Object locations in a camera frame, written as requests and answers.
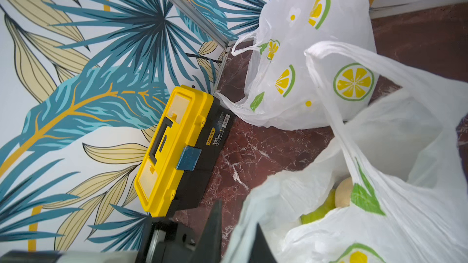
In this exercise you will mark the yellow tool box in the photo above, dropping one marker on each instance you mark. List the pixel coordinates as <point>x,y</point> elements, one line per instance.
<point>179,162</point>

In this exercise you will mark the small green pear back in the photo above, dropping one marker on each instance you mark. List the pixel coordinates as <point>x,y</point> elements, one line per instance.
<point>320,212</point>

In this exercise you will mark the white lemon plastic bag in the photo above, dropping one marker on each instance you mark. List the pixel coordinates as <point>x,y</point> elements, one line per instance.
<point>409,202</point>

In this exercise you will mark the white pear front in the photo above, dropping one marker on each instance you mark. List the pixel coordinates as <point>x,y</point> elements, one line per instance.
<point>343,193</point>

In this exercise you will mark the aluminium left frame post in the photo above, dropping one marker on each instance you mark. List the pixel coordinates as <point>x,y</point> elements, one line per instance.
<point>189,10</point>

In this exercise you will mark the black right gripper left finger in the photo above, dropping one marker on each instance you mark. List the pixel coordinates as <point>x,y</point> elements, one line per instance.
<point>208,249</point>

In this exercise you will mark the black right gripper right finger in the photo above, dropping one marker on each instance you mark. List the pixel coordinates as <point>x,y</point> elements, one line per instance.
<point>261,253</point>

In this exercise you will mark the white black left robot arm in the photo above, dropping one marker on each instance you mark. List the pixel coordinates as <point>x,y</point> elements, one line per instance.
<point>161,237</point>

